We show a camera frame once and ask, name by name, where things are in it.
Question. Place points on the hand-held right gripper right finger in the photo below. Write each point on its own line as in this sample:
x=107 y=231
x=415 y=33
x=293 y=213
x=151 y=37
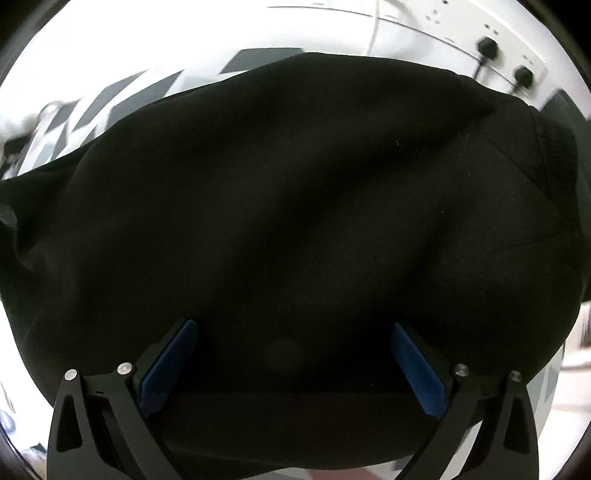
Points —
x=418 y=364

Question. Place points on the white wall socket panel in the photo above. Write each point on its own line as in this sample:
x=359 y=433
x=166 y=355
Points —
x=438 y=27

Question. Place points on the black fleece pants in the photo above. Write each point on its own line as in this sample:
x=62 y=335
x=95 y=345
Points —
x=295 y=207

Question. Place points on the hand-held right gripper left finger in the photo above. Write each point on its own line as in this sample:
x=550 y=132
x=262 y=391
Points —
x=168 y=364

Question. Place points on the grey white patterned bedsheet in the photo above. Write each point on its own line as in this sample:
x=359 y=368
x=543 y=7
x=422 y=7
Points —
x=124 y=92

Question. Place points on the black power plug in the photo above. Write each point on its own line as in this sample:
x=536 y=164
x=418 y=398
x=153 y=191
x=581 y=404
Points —
x=487 y=47
x=523 y=76

